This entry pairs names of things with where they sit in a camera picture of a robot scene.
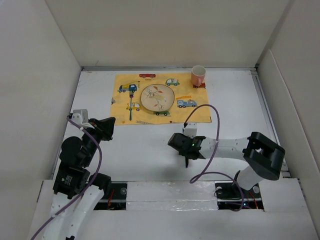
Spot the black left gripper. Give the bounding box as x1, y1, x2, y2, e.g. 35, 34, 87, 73
82, 116, 116, 166

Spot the iridescent metal knife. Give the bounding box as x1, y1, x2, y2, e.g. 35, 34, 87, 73
185, 157, 189, 168

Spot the beige bird pattern plate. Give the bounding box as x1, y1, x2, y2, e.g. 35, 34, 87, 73
140, 84, 175, 112

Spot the yellow vehicle print cloth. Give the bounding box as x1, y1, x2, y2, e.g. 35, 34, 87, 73
110, 72, 212, 126

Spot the pink cup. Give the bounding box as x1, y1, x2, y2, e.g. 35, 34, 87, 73
191, 65, 206, 87

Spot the iridescent metal fork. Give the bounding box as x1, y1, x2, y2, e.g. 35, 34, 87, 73
128, 91, 134, 121

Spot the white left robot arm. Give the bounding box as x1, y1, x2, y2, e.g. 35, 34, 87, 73
42, 114, 116, 240

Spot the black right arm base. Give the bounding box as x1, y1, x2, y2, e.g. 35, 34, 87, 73
212, 170, 263, 212

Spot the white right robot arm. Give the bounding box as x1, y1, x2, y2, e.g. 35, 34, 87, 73
167, 132, 286, 197

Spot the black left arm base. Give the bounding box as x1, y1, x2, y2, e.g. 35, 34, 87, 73
94, 182, 128, 211

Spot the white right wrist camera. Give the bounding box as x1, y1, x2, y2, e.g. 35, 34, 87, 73
182, 122, 198, 138

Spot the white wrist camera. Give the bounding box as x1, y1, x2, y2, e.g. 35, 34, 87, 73
67, 109, 89, 127
182, 122, 198, 138

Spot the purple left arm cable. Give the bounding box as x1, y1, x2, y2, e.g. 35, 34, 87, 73
31, 116, 103, 240

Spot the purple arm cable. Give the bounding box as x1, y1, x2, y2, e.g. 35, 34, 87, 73
31, 116, 103, 240
183, 104, 247, 211

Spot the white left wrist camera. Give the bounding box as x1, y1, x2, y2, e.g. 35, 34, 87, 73
67, 109, 89, 127

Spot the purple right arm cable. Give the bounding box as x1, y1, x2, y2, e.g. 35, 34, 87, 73
183, 104, 247, 211

